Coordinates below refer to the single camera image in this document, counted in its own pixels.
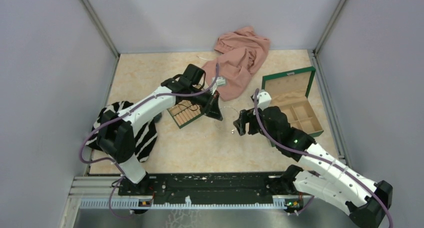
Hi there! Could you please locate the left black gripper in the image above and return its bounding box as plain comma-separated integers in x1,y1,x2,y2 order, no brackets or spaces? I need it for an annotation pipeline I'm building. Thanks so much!
188,85,223,121

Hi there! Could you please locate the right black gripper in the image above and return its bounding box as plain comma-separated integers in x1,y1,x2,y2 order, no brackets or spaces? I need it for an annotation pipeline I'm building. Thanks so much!
234,102,279,144

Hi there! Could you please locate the silver pearl bangle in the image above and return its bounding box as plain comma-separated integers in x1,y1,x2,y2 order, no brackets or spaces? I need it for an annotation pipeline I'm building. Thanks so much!
213,106,239,135

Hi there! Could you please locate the green jewelry tray insert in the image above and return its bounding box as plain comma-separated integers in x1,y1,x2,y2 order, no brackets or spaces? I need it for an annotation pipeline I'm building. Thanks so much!
167,100,203,129

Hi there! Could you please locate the green jewelry box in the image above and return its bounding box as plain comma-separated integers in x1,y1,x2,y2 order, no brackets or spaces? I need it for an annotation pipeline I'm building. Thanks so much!
261,66,324,138

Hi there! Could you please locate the pink cloth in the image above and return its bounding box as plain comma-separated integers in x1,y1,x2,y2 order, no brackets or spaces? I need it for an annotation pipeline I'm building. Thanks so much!
201,26,271,102

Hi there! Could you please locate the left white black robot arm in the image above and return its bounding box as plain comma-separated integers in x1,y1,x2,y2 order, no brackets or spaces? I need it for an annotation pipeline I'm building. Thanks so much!
96,64,223,195

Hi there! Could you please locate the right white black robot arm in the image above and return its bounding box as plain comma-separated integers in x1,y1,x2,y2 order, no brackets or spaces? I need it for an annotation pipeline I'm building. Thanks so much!
233,106,394,228

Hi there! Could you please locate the white strip on table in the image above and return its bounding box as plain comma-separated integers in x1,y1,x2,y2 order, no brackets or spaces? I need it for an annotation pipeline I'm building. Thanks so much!
196,55,213,61

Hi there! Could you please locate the zebra print pouch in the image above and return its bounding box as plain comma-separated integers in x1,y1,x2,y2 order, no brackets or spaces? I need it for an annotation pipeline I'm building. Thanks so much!
91,100,158,163

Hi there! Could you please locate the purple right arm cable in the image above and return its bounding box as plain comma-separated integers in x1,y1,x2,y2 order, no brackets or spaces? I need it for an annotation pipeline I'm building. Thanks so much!
253,88,394,228

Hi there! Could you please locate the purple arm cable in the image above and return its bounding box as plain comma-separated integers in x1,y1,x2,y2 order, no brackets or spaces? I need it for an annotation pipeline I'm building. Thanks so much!
253,88,394,228
78,62,220,220

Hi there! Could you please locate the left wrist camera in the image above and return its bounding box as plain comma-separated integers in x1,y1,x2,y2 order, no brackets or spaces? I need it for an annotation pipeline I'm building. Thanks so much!
211,76,227,92

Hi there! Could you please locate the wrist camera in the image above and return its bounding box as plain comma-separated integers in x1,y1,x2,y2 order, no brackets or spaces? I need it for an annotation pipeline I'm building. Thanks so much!
211,76,227,92
257,90,272,110

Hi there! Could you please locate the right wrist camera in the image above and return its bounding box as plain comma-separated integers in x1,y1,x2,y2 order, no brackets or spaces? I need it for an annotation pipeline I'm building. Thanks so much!
257,90,272,110

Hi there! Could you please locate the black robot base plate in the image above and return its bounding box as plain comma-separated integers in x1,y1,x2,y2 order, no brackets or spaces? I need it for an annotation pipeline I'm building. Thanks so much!
117,171,316,207

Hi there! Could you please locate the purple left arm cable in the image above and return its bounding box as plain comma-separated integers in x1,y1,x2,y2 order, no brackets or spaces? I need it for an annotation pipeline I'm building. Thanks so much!
78,62,220,220

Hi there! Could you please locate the white cable tray rail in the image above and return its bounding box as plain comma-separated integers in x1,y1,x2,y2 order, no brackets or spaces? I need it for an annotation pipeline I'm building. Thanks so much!
79,196,301,210

